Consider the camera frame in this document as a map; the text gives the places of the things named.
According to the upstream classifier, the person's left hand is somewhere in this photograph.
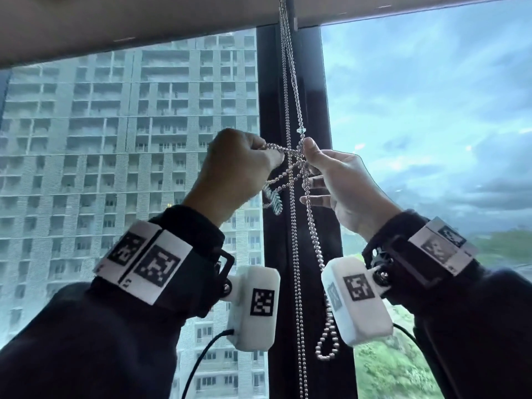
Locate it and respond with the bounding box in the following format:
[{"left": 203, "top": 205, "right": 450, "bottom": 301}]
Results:
[{"left": 183, "top": 128, "right": 286, "bottom": 227}]

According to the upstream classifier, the person's right hand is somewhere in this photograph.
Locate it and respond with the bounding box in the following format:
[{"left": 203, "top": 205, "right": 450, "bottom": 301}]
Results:
[{"left": 299, "top": 137, "right": 402, "bottom": 242}]

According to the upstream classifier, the silver bead chain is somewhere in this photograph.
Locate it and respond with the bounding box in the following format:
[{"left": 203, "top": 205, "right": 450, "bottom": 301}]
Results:
[
  {"left": 278, "top": 0, "right": 341, "bottom": 362},
  {"left": 262, "top": 0, "right": 311, "bottom": 399}
]

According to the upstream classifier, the person's left forearm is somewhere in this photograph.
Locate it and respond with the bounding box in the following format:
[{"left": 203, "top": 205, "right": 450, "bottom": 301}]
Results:
[{"left": 0, "top": 204, "right": 234, "bottom": 399}]

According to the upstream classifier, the person's right forearm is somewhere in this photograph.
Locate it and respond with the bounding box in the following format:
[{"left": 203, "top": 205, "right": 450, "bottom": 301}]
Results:
[{"left": 362, "top": 209, "right": 532, "bottom": 399}]

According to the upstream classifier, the white marker wrist band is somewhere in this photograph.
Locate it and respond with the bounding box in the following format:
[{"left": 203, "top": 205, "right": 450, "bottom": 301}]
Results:
[
  {"left": 408, "top": 217, "right": 479, "bottom": 276},
  {"left": 93, "top": 220, "right": 194, "bottom": 306}
]

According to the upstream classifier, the grey high-rise building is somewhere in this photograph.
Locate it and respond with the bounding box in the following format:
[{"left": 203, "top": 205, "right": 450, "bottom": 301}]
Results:
[{"left": 0, "top": 28, "right": 268, "bottom": 399}]

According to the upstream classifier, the beige roller blind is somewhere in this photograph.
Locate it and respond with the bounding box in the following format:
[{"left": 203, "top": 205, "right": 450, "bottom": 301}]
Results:
[
  {"left": 296, "top": 0, "right": 532, "bottom": 30},
  {"left": 0, "top": 0, "right": 298, "bottom": 71}
]

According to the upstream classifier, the black window frame post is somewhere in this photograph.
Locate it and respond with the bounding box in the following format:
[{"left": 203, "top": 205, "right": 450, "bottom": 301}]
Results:
[{"left": 256, "top": 24, "right": 359, "bottom": 399}]

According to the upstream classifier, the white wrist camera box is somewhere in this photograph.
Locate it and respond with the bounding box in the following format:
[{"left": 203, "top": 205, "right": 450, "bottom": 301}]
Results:
[
  {"left": 321, "top": 256, "right": 395, "bottom": 348},
  {"left": 226, "top": 266, "right": 282, "bottom": 353}
]

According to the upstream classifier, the black camera cable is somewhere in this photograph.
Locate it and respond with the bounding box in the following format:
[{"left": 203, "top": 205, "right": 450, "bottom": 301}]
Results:
[
  {"left": 392, "top": 323, "right": 458, "bottom": 399},
  {"left": 180, "top": 329, "right": 236, "bottom": 399}
]

